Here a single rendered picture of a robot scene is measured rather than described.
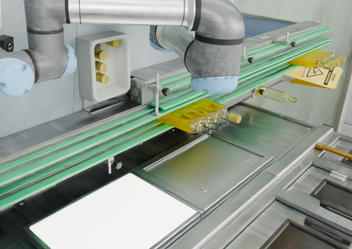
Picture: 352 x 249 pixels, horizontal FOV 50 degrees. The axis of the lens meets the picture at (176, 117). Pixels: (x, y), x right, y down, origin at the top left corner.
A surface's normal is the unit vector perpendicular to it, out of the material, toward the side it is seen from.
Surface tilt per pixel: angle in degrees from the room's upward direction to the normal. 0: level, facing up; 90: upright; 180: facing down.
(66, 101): 0
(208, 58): 76
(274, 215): 90
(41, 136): 90
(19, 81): 7
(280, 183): 90
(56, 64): 1
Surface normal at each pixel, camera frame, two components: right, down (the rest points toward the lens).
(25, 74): 0.74, 0.41
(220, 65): 0.05, 0.42
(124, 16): 0.15, 0.77
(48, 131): 0.04, -0.90
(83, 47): -0.65, 0.30
